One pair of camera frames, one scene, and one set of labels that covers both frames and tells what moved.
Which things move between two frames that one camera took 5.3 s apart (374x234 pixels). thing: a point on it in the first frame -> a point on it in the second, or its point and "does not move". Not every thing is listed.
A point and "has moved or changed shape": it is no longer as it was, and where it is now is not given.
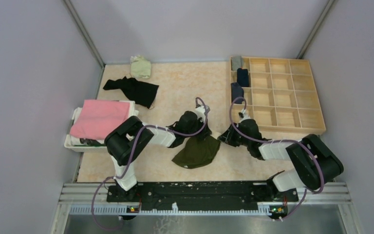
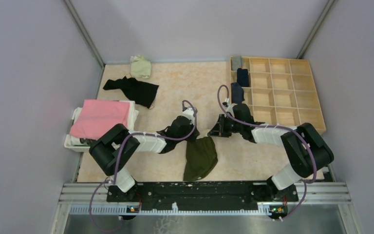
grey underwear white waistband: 236,62 does not move
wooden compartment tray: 282,97 does not move
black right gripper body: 234,139 -> 226,127
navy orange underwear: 242,77 does not move
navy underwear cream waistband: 236,90 does not move
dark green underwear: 197,151 has moved or changed shape
